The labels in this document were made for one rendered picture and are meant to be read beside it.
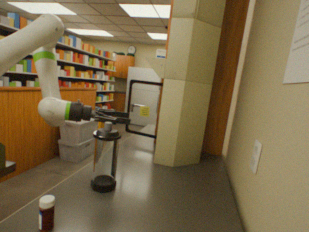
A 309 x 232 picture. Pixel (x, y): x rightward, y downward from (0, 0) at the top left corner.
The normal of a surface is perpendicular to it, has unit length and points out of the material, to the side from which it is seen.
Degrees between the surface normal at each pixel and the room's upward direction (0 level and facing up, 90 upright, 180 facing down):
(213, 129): 90
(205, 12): 90
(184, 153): 90
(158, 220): 0
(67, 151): 95
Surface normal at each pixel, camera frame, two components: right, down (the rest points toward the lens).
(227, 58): -0.25, 0.14
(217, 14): 0.49, 0.20
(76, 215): 0.11, -0.98
